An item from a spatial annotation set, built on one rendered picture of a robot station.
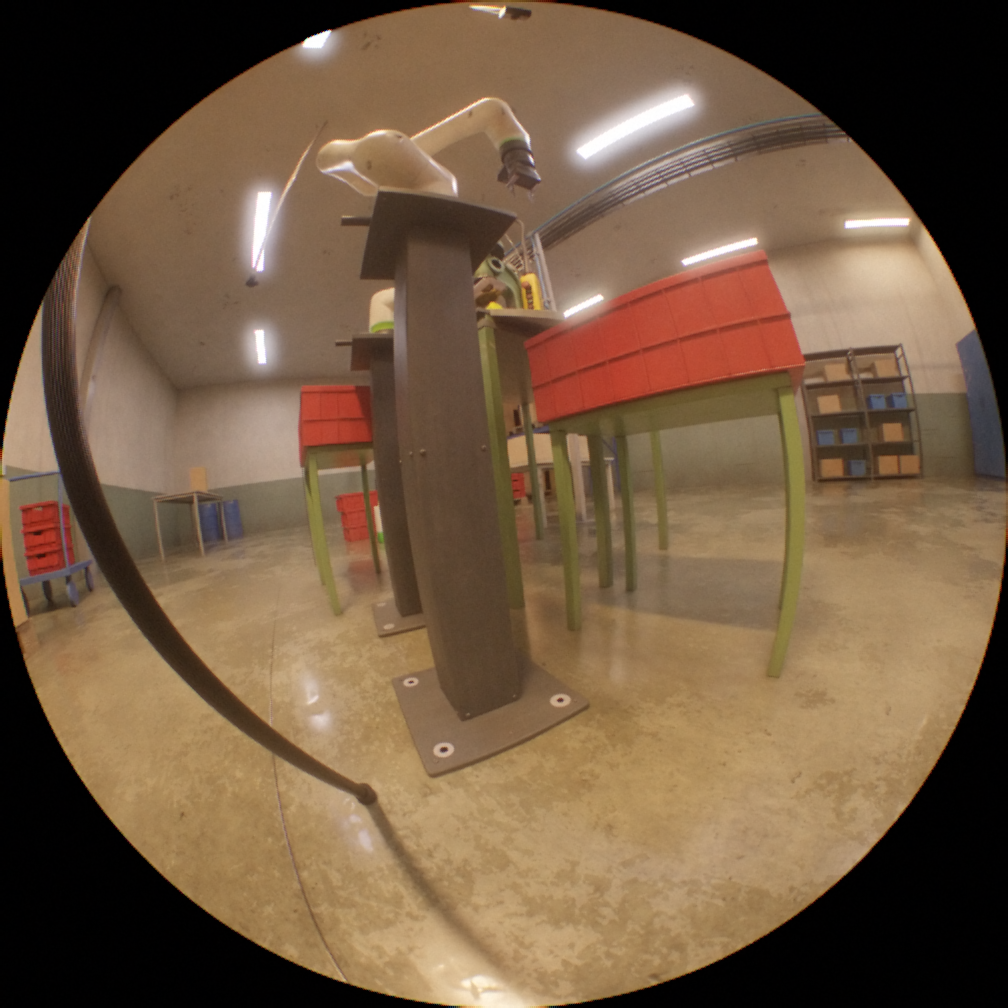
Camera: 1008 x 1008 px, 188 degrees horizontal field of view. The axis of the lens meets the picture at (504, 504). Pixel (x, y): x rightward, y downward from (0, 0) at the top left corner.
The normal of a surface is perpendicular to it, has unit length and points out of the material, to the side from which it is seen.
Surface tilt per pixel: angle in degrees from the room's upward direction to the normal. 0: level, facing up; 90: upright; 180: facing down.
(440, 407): 90
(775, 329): 90
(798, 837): 0
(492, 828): 0
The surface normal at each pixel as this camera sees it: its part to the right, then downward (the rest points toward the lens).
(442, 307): 0.47, 0.00
